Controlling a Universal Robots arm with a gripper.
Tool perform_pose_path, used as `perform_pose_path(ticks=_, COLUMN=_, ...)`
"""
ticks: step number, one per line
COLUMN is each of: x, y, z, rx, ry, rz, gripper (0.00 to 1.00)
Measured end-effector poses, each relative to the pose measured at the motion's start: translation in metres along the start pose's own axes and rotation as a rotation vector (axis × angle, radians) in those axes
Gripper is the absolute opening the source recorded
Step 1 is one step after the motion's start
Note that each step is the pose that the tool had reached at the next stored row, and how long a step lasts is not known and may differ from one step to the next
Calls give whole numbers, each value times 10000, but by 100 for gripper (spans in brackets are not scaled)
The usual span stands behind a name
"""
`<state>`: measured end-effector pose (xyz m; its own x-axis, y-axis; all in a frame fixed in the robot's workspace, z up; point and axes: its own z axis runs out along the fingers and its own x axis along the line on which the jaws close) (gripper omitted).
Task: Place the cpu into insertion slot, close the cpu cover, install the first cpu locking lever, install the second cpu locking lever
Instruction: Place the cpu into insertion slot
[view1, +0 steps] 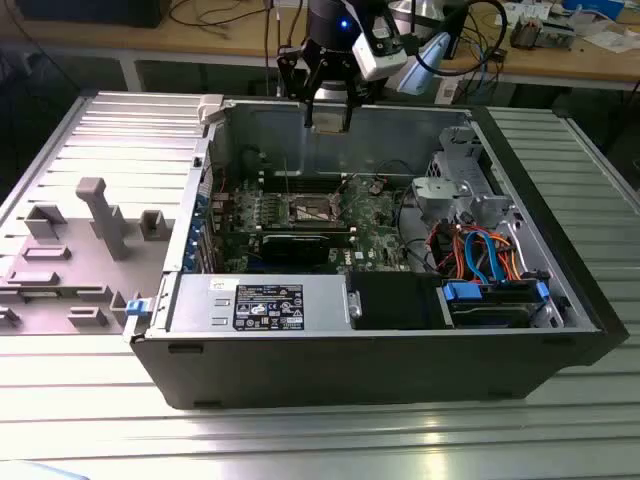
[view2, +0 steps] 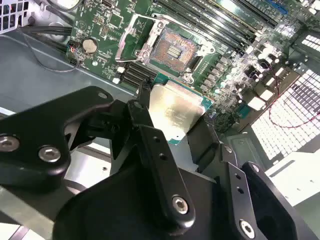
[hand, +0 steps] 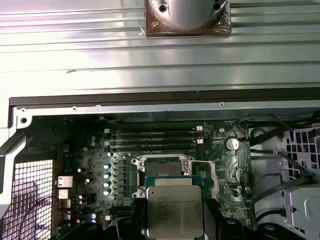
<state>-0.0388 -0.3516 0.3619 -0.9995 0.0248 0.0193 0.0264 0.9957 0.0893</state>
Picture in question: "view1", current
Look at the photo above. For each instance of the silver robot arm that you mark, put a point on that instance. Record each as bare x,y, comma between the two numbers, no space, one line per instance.
425,70

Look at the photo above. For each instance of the grey parts rack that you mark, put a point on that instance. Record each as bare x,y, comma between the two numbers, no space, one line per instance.
75,270

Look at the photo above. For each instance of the coin battery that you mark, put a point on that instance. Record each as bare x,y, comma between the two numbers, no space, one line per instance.
376,187

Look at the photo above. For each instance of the silver drive cage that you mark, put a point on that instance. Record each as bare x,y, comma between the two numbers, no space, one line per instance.
440,192

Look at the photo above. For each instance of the silver power supply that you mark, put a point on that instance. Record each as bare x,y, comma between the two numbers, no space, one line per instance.
200,300

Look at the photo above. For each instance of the white papers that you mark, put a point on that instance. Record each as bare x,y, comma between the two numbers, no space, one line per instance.
610,40

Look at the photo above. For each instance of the black upright box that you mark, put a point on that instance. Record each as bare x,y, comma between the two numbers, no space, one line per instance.
456,40

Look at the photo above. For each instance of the CPU socket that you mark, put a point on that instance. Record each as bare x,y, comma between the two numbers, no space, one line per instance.
307,210

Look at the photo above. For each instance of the blue case latch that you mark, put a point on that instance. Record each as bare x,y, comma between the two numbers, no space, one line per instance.
137,307

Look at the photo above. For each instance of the metal heatsink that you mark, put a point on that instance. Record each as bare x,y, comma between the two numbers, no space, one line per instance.
525,32

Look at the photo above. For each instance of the green motherboard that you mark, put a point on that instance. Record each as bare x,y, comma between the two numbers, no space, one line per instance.
370,220

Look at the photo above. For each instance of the grey case latch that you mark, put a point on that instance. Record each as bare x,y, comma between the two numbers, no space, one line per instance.
210,107

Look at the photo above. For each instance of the hard disk in blue carrier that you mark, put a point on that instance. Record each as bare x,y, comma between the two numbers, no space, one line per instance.
490,310

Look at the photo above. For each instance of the small black adapter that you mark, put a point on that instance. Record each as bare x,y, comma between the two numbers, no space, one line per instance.
498,55

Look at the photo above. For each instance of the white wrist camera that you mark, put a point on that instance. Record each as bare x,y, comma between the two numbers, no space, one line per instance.
380,55

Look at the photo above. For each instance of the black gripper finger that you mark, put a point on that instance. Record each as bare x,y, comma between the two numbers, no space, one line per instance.
295,65
362,92

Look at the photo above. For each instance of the black drive bay box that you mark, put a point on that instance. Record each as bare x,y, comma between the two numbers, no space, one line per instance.
390,300

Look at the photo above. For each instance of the black desktop computer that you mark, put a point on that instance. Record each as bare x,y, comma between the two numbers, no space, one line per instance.
90,12

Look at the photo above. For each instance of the wooden desk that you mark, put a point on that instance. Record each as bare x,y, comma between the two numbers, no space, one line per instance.
225,45

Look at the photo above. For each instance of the black graphics card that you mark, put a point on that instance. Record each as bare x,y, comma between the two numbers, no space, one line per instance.
295,247

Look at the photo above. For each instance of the silver CPU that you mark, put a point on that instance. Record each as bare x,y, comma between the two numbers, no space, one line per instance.
327,122

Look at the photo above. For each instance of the black PC case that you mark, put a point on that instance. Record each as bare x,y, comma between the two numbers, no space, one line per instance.
350,370

